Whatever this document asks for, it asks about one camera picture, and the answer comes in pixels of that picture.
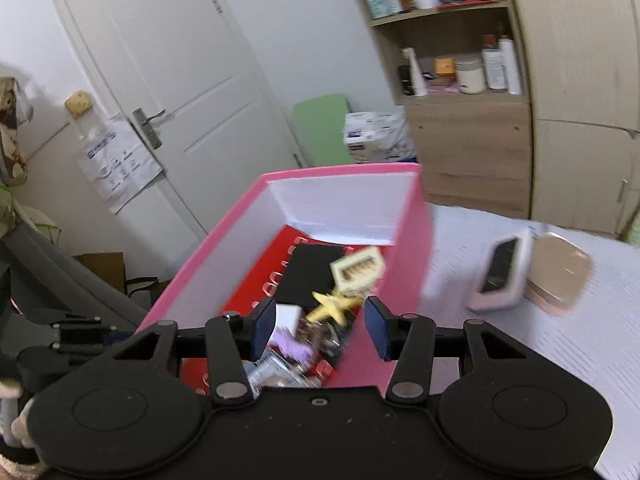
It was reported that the beige wardrobe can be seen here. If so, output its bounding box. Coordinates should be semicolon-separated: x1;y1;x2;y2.
500;0;640;241

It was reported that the clear bag of white packs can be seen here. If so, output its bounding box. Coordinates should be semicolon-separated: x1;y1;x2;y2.
342;111;416;163

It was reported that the white portable router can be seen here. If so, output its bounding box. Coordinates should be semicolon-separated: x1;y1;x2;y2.
467;230;536;312

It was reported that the yellow star hair clip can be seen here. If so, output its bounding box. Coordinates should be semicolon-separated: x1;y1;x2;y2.
305;290;363;328

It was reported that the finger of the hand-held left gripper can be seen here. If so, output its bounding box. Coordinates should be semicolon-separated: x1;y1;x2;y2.
52;316;118;335
50;341;113;358

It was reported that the black flat card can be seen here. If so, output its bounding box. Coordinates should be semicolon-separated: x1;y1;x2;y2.
275;242;351;307

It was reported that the black bag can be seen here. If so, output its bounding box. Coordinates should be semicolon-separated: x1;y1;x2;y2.
125;276;171;301

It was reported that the person's left forearm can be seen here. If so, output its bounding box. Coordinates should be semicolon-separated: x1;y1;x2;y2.
0;400;48;480

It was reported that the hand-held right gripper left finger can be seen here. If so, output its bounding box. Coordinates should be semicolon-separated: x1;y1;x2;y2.
114;299;277;408

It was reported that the white labelled bottle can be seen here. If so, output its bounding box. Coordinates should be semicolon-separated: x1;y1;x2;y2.
481;35;507;92

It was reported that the wooden shelf cabinet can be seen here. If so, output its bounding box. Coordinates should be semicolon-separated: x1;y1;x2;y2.
342;0;533;218

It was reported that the dark grey fabric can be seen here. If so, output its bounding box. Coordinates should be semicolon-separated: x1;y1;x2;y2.
0;225;148;341

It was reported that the beige compact case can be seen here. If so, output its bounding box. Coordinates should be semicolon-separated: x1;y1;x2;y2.
525;232;593;316

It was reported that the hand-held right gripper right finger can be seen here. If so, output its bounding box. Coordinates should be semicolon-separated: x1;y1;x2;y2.
364;296;527;405

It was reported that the clear silver packet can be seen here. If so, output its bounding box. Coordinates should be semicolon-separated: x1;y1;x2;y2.
245;352;321;388

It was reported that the small white box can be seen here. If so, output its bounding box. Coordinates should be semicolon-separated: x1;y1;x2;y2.
274;304;302;333

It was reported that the white jar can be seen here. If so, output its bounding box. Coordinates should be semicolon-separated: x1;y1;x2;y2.
454;56;487;95

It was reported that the white paper notice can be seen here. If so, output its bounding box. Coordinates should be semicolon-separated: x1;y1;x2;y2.
75;115;163;215

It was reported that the metal door handle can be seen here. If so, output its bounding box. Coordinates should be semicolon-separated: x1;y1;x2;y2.
131;107;167;150

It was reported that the green folded board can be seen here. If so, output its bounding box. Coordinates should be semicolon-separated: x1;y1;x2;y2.
291;94;356;168

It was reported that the dark patterned packet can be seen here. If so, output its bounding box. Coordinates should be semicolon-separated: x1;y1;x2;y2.
297;317;351;358

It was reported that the pink cardboard box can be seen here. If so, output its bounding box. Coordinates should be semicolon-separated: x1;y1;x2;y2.
135;162;435;397

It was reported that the beige comb hair clip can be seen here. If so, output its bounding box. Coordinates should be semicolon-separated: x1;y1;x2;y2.
330;246;386;293

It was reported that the red flat tray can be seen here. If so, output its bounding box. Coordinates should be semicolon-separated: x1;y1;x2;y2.
437;0;508;11

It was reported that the white nozzle bottle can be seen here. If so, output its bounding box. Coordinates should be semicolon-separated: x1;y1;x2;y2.
401;47;428;97

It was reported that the tall white bottle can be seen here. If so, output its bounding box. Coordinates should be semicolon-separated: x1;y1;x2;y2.
498;37;522;96

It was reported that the purple small item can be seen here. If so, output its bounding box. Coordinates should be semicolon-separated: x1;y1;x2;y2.
270;327;313;361

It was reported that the pale green plastic bag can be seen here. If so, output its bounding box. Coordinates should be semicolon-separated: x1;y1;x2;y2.
0;185;61;243

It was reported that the white door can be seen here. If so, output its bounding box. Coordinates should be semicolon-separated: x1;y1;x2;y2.
42;0;306;241

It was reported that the patterned hanging bag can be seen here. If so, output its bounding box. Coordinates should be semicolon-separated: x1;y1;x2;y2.
0;76;33;186

